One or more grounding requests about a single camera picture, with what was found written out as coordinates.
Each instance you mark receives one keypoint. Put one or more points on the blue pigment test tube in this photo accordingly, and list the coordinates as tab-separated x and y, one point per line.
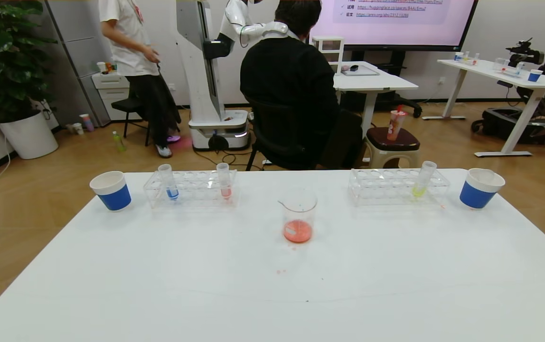
172	192

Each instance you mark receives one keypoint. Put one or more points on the black distant robot arm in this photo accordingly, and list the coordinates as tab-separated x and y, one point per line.
524	50

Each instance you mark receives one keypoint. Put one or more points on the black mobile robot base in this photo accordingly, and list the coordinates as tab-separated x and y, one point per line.
505	122

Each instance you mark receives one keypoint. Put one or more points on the pink pigment test tube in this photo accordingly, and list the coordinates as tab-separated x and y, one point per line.
226	192

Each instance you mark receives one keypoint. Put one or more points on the clear glass beaker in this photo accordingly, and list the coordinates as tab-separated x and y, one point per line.
297	232

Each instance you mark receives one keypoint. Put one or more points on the clear acrylic test tube rack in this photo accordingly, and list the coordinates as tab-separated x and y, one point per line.
196	191
386	188

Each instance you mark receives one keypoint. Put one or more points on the yellow pigment test tube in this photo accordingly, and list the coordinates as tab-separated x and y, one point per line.
419	192

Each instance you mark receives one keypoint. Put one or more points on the black office chair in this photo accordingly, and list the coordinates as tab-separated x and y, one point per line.
272	140

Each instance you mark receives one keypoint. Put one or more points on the person in black sweater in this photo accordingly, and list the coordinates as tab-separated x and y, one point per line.
291	80

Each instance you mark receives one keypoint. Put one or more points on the brown cushioned stool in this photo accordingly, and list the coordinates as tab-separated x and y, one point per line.
377	139

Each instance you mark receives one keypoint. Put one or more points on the drink cup with red straw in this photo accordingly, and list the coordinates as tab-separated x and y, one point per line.
395	127

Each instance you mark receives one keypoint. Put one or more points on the white desktop drawer box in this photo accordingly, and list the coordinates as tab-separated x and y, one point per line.
332	47

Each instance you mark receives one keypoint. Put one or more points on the grey flat tray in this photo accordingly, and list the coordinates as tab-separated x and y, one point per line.
367	71

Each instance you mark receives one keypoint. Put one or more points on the white rectangular desk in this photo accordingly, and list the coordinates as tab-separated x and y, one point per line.
381	81

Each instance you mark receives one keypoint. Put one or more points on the white neck massager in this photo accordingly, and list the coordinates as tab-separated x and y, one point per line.
279	28

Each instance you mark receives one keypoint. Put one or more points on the white humanoid robot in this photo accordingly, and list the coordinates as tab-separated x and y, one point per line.
196	47

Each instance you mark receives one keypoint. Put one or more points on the green plastic bottle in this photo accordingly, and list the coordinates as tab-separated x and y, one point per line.
118	142

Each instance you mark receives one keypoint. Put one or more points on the blue white paper cup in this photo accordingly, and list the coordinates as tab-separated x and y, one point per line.
115	198
474	197

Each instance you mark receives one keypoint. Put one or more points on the black metal chair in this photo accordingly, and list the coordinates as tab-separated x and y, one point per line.
125	104

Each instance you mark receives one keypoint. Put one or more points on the white drawer cabinet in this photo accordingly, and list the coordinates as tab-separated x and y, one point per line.
108	83

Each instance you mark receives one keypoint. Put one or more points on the large display screen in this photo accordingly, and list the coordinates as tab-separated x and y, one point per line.
396	28

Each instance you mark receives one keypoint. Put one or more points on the pink drink cup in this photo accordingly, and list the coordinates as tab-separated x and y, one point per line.
86	123

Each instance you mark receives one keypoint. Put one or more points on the person in white t-shirt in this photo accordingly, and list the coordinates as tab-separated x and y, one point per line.
125	42

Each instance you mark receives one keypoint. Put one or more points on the small white cup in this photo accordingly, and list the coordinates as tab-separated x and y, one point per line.
77	128

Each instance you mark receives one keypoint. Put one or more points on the tall grey cabinet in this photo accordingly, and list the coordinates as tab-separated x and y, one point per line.
78	47

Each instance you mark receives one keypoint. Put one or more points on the white desk with T-legs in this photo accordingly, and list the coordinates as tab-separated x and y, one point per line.
486	68

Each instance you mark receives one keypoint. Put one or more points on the small blue paper cup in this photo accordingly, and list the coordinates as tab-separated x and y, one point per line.
535	76

